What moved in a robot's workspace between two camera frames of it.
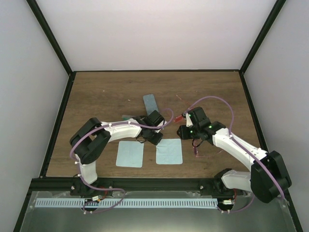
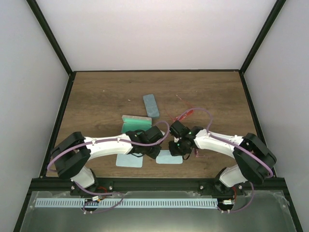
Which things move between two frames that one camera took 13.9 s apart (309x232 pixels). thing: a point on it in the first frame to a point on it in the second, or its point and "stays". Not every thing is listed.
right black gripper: x=184 y=135 to x=174 y=152
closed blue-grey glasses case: x=150 y=103 stays
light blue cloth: x=130 y=154 stays
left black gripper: x=156 y=140 to x=153 y=155
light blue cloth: x=169 y=151 stays
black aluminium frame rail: x=137 y=185 stays
